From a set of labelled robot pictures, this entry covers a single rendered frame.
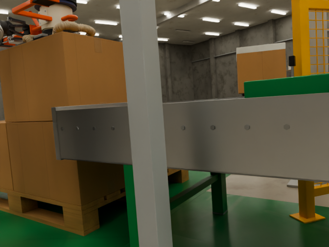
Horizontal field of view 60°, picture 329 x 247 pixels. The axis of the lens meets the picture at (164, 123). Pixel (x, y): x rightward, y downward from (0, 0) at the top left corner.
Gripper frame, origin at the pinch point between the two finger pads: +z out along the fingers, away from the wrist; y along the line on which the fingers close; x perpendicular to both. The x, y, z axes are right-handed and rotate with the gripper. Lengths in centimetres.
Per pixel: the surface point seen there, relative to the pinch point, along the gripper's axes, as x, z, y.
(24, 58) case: 22.6, -20.0, 20.0
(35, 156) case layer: 23, -21, 71
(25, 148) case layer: 14, -21, 67
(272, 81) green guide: 145, -25, 43
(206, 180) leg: 104, 15, 86
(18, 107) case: 11, -20, 45
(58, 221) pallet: 35, -19, 105
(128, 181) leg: 101, -36, 72
